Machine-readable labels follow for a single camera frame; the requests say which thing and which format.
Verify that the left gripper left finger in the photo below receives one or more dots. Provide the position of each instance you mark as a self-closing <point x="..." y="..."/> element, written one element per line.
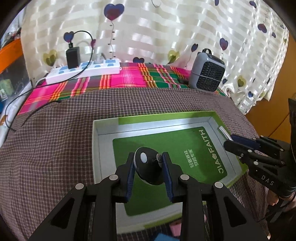
<point x="89" y="213"/>

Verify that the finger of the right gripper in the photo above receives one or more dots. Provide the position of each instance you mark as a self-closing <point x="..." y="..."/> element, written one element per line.
<point x="248" y="154"/>
<point x="262" y="143"/>

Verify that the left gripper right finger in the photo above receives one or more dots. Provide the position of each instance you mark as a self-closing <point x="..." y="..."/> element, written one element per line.
<point x="208" y="211"/>

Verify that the pink clip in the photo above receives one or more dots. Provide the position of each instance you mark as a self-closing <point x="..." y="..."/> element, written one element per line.
<point x="175" y="227"/>

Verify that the blue USB device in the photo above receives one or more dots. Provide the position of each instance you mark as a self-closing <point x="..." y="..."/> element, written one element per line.
<point x="163" y="237"/>

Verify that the black round remote fob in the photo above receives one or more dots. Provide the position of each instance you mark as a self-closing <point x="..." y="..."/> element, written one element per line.
<point x="148" y="165"/>

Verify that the person's right hand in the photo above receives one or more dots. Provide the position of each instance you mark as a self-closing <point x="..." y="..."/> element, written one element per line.
<point x="273" y="199"/>

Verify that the wooden cabinet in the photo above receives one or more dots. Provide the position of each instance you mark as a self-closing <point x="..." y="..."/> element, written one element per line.
<point x="271" y="118"/>

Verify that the green white cardboard box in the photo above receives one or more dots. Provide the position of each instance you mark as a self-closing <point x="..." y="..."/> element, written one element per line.
<point x="161" y="151"/>

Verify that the grey portable heater fan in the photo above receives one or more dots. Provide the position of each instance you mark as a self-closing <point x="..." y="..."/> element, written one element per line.
<point x="207" y="71"/>

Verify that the heart pattern curtain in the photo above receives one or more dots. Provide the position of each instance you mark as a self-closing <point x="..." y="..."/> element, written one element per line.
<point x="248" y="36"/>

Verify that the pink green plaid cloth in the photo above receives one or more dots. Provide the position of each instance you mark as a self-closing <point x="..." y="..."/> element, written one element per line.
<point x="131" y="75"/>

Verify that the white power strip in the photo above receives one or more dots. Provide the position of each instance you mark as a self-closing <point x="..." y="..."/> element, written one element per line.
<point x="85" y="69"/>

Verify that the orange lid storage bin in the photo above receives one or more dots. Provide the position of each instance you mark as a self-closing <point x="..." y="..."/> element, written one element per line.
<point x="14" y="75"/>

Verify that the black power adapter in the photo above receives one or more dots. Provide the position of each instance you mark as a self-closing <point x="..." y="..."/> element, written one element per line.
<point x="73" y="57"/>

